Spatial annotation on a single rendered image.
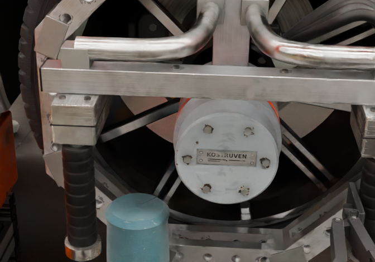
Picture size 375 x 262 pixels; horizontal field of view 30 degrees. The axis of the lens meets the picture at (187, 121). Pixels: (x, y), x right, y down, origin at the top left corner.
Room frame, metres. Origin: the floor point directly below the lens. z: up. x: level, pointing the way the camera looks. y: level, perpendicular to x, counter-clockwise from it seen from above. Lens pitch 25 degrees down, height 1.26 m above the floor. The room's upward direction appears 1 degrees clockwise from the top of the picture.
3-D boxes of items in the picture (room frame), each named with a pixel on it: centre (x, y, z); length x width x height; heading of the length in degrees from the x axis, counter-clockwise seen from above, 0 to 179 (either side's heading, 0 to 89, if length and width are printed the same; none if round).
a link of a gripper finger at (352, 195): (0.68, -0.19, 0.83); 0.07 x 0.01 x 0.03; 177
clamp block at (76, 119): (0.74, 0.12, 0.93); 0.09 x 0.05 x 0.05; 177
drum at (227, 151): (0.86, -0.05, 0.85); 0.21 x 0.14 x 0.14; 177
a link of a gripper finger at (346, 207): (0.66, -0.17, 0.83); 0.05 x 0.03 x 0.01; 177
